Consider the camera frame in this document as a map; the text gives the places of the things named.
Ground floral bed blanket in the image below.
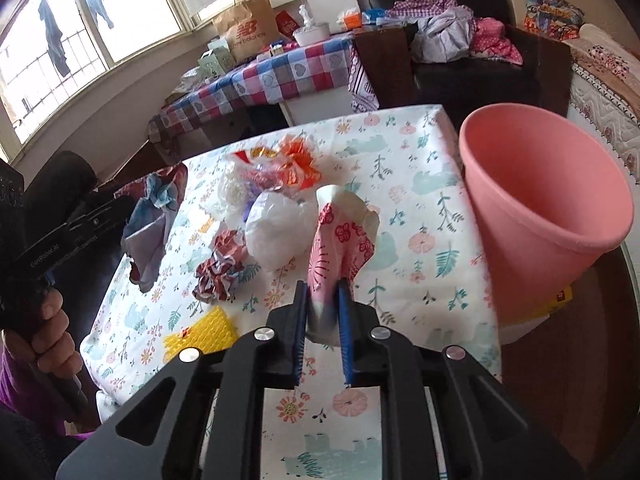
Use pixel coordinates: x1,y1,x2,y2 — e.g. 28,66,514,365
570,22,640,116

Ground white cabinet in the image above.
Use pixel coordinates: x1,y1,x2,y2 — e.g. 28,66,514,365
280,92,351,126

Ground person's dark clothing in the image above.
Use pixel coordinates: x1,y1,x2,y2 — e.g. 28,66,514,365
0,405,81,480

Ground dark hanging garment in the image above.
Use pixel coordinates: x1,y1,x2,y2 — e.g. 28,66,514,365
37,0,71,78

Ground white foam net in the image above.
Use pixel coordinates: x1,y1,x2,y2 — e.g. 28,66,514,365
217,170,253,218

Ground pink plastic bin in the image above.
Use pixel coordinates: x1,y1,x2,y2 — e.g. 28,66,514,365
459,103,636,323

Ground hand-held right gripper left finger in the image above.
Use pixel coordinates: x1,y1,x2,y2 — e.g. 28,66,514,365
55,280,308,480

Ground colourful patterned pillow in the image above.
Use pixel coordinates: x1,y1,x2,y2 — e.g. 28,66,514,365
524,0,586,43

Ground pink floral paper wrapper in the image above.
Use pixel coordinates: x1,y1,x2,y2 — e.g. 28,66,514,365
306,185,381,348

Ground pink checked shirt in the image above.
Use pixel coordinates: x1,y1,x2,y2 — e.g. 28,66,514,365
387,0,471,18

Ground black leather armchair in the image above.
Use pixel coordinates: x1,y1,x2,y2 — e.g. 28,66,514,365
367,0,573,121

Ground clear plastic bag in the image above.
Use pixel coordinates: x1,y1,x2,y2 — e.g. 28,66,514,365
180,67,211,92

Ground crumpled blue red bag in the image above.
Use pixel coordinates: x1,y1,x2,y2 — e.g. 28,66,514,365
114,162,190,293

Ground crumpled red white wrapper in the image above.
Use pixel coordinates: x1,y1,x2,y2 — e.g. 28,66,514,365
194,230,248,303

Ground white round tub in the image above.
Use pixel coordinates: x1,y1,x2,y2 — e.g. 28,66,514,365
292,22,331,47

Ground checked heart tablecloth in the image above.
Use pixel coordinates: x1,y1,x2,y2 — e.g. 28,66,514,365
147,32,366,151

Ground pink patterned garment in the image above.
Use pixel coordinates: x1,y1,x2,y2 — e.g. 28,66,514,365
470,16,523,66

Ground blue hanging garment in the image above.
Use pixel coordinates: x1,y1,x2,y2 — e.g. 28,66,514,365
82,0,116,31

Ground pale lilac garment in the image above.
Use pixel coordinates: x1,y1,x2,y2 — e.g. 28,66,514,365
410,10,473,63

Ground brown paper bag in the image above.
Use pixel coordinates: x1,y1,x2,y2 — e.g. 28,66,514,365
212,0,280,53

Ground purple white patterned cloth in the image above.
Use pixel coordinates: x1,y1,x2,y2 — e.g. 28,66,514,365
347,45,381,113

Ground orange tissue box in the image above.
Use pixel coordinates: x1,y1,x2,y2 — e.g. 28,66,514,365
336,7,363,31

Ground red packet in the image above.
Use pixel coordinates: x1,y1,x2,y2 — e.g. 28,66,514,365
276,10,298,40

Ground person's left hand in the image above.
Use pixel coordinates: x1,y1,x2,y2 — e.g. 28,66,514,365
2,287,82,386

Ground white quilted mattress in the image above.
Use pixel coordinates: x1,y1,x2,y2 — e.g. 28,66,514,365
567,72,640,186

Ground yellow foam net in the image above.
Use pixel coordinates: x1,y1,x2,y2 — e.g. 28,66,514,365
162,307,240,366

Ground floral bear tablecloth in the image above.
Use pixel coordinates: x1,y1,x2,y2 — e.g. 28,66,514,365
80,105,503,480

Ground orange white wrapper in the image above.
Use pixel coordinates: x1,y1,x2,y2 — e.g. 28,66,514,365
277,135,323,193

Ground window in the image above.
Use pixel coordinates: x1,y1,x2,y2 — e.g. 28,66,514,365
0,0,201,156

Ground white plastic bag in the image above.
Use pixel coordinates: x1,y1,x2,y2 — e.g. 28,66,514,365
245,192,323,273

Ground person's left forearm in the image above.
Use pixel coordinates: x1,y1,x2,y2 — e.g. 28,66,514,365
0,347,96,441

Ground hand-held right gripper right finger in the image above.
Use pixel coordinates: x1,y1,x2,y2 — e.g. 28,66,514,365
336,280,586,480

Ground clear red striped wrapper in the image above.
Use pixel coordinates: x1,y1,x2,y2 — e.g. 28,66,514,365
227,146,281,191

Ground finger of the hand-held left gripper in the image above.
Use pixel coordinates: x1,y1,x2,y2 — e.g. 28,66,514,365
65,195,137,242

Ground green cardboard box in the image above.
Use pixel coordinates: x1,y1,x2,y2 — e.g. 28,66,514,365
198,37,236,78

